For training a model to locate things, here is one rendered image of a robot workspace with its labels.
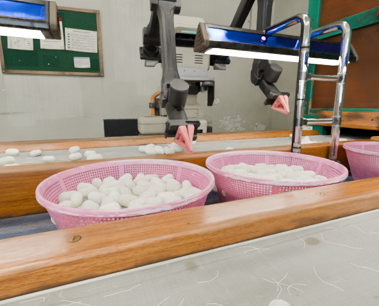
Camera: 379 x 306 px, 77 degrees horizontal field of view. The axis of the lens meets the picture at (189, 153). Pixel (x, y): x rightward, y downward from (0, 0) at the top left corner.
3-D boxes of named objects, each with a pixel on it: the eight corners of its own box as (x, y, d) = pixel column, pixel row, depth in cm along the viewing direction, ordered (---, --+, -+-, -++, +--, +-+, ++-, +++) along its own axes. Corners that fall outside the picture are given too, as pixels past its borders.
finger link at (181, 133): (210, 142, 66) (199, 120, 72) (185, 144, 63) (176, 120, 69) (203, 158, 71) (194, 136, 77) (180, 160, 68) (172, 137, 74)
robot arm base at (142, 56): (159, 50, 140) (139, 48, 137) (161, 37, 133) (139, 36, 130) (161, 61, 137) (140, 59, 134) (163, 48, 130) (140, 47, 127)
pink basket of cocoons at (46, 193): (56, 211, 48) (51, 165, 46) (181, 193, 58) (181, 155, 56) (20, 319, 24) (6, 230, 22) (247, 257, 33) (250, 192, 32)
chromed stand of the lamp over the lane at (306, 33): (249, 166, 84) (256, 28, 75) (293, 161, 91) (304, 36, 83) (290, 182, 66) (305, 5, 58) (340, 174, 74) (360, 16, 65)
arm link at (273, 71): (264, 78, 117) (249, 78, 114) (275, 56, 108) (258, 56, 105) (277, 93, 110) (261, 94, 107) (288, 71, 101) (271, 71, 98)
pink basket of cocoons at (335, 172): (179, 204, 51) (179, 161, 50) (249, 179, 69) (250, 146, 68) (307, 261, 32) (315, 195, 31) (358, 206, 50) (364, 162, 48)
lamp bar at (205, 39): (192, 52, 72) (192, 26, 70) (338, 65, 94) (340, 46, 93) (204, 46, 64) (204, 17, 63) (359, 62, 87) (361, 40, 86)
